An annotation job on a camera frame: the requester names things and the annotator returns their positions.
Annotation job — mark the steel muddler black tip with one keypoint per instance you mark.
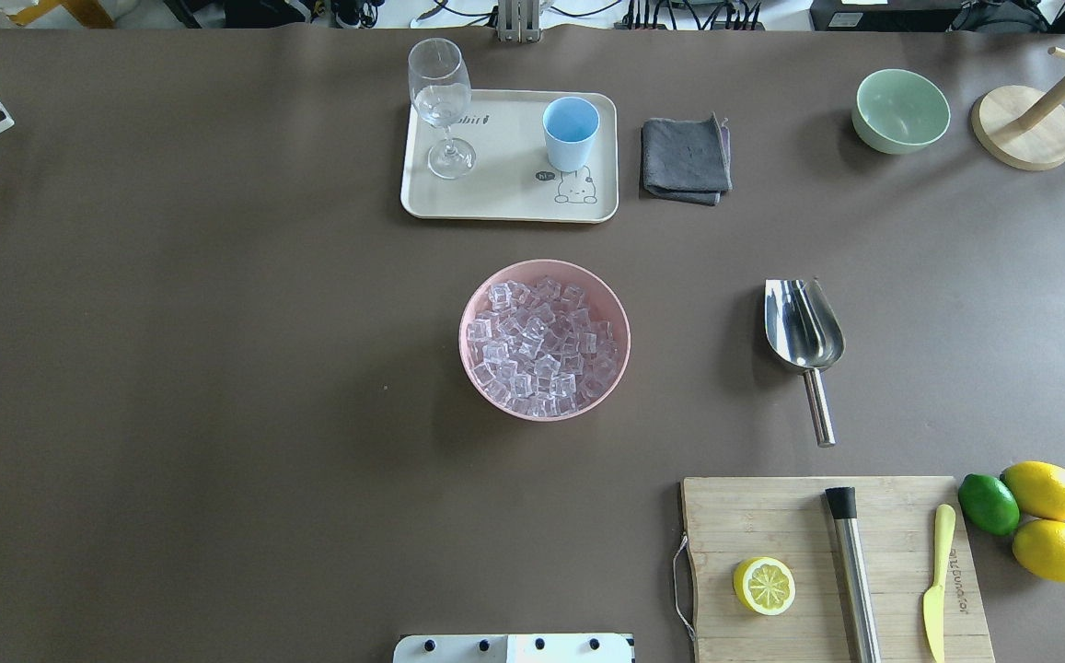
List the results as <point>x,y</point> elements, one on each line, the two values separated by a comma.
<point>842,505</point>

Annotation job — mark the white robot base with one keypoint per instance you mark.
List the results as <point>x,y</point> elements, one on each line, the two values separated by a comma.
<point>551,647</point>

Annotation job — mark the whole lemon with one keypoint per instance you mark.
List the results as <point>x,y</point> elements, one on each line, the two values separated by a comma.
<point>1038,488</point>
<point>1039,547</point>

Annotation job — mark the light blue cup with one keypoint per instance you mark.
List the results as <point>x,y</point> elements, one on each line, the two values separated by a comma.
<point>570,125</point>

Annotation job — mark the steel ice scoop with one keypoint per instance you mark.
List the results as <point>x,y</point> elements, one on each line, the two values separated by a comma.
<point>803,331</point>

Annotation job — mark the grey folded cloth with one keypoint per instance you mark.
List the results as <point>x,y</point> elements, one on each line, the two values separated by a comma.
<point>686,161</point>

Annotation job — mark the cream rabbit tray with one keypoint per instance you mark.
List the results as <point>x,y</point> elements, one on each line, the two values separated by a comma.
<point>513,179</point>

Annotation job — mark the clear ice cubes pile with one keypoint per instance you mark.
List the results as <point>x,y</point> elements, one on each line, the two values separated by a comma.
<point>541,345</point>

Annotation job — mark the bamboo cutting board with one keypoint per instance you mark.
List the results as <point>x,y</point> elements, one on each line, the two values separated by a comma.
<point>731,519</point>

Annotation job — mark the clear wine glass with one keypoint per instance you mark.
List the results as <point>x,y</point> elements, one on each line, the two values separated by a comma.
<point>440,93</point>

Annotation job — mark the green bowl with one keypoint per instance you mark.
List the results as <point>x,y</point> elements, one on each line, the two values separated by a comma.
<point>897,112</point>

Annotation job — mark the green lime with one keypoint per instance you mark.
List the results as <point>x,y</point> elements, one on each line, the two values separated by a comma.
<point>988,504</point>

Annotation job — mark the half lemon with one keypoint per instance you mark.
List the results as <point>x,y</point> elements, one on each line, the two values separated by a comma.
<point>765,585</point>

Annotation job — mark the whole lemon upper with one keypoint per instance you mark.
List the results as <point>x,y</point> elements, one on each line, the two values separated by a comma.
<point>1038,488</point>

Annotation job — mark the wooden cup tree stand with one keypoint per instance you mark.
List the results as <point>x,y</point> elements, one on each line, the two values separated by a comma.
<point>1023,127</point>

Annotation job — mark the pink bowl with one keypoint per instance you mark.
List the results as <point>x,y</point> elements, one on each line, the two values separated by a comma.
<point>544,341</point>

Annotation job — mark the whole lemon lower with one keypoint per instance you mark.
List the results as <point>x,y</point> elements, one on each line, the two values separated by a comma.
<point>1039,547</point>

